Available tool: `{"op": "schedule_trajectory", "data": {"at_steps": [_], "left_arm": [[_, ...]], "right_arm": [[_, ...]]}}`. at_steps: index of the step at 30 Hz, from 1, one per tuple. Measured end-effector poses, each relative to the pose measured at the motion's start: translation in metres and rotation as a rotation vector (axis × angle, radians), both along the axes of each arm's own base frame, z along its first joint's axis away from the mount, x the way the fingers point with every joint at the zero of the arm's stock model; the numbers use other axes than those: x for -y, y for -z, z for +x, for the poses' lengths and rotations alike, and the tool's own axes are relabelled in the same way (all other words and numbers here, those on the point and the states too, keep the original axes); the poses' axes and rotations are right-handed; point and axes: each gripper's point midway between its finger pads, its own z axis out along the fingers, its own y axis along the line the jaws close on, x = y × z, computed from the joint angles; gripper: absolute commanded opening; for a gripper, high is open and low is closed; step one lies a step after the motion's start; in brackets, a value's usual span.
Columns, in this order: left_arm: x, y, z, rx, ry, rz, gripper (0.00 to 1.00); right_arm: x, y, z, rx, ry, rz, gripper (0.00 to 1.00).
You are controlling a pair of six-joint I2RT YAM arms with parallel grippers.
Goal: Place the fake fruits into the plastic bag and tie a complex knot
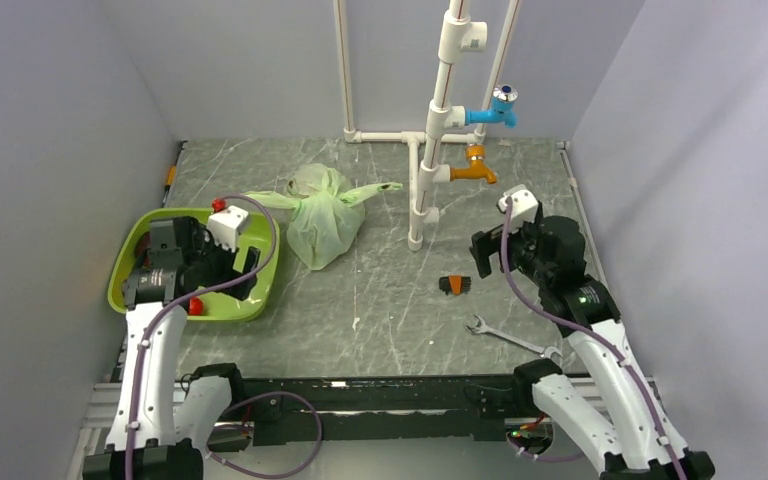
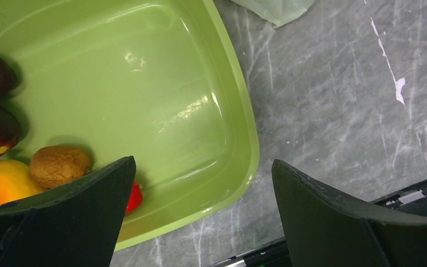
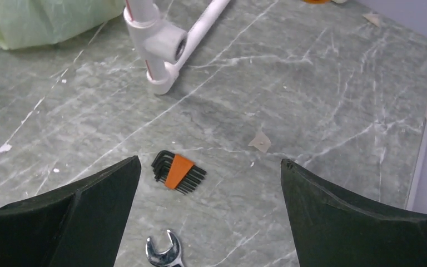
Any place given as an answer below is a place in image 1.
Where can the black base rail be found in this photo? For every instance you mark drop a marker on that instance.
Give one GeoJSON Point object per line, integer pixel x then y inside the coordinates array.
{"type": "Point", "coordinates": [276, 411]}

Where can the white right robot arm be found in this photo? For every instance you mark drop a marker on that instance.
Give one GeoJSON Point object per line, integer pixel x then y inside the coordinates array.
{"type": "Point", "coordinates": [634, 439]}

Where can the green plastic basin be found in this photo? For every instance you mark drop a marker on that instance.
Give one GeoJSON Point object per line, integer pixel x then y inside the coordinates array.
{"type": "Point", "coordinates": [216, 306]}

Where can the orange plastic faucet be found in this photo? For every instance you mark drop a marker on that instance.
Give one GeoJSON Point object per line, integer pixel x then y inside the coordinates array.
{"type": "Point", "coordinates": [476, 169]}

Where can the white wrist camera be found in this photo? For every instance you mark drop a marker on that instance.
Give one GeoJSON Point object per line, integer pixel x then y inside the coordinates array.
{"type": "Point", "coordinates": [520, 204]}
{"type": "Point", "coordinates": [226, 224]}

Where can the red fake tomato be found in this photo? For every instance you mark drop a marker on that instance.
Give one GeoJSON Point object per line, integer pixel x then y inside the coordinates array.
{"type": "Point", "coordinates": [195, 307]}

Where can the light green plastic bag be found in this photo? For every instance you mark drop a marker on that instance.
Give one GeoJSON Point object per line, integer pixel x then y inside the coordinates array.
{"type": "Point", "coordinates": [327, 211]}

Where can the silver metal wrench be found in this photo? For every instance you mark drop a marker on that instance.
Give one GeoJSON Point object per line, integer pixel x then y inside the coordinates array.
{"type": "Point", "coordinates": [480, 327]}

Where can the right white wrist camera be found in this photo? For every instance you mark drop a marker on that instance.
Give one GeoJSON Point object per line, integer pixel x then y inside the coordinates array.
{"type": "Point", "coordinates": [520, 204]}

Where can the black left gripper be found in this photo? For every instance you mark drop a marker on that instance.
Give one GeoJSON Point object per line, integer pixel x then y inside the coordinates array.
{"type": "Point", "coordinates": [202, 240]}

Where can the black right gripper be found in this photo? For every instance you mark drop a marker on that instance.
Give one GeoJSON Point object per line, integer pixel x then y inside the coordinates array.
{"type": "Point", "coordinates": [485, 244]}

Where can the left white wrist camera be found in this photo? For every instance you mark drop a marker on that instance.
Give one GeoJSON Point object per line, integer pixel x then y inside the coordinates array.
{"type": "Point", "coordinates": [226, 224]}

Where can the blue plastic faucet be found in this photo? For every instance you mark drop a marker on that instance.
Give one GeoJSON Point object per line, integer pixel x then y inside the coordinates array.
{"type": "Point", "coordinates": [500, 111]}

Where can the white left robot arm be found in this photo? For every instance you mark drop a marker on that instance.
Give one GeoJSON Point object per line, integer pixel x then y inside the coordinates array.
{"type": "Point", "coordinates": [147, 439]}

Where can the black orange small tool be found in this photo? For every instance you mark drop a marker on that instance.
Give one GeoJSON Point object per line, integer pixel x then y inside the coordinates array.
{"type": "Point", "coordinates": [455, 284]}

